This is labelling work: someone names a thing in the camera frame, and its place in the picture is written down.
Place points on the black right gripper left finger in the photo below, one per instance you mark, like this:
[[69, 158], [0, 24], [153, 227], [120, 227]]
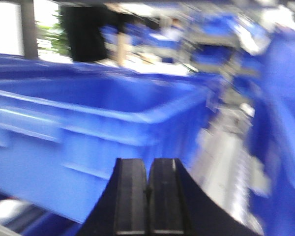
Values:
[[122, 207]]

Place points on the roller track rail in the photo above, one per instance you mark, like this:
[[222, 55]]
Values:
[[223, 168]]

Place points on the smooth blue bin on shelf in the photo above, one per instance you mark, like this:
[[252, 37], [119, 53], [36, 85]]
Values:
[[271, 138]]

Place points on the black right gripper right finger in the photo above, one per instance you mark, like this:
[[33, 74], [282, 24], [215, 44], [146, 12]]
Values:
[[179, 207]]

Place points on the ribbed blue crate on shelf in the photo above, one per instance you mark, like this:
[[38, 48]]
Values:
[[63, 125]]

